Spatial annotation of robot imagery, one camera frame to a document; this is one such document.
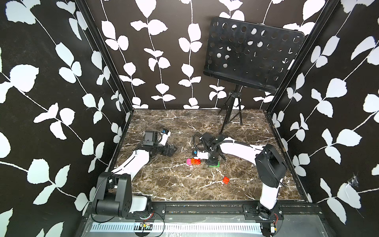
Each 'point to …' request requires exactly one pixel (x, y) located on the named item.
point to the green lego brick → (218, 165)
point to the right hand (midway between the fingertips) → (209, 158)
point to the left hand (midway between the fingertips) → (171, 144)
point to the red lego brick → (226, 179)
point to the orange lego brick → (193, 161)
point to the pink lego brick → (189, 161)
